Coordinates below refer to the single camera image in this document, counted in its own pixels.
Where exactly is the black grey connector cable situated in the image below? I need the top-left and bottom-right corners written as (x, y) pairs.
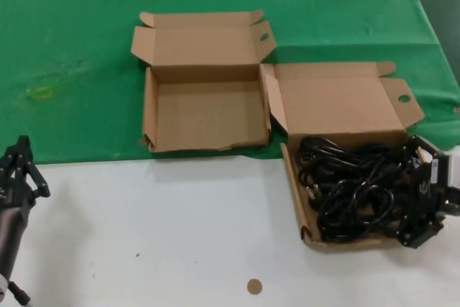
top-left (9, 280), bottom-right (33, 307)

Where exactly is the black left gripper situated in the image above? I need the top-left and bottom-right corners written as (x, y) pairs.
top-left (0, 135), bottom-right (51, 280)

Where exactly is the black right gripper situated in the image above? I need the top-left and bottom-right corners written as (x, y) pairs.
top-left (394, 135), bottom-right (449, 251)

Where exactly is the open brown cardboard box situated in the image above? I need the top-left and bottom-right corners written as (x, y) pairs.
top-left (259, 61), bottom-right (426, 253)

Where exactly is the green table cloth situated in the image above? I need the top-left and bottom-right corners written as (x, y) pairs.
top-left (0, 0), bottom-right (460, 167)

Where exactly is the brown cardboard box torn corner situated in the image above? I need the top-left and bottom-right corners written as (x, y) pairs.
top-left (129, 10), bottom-right (279, 153)

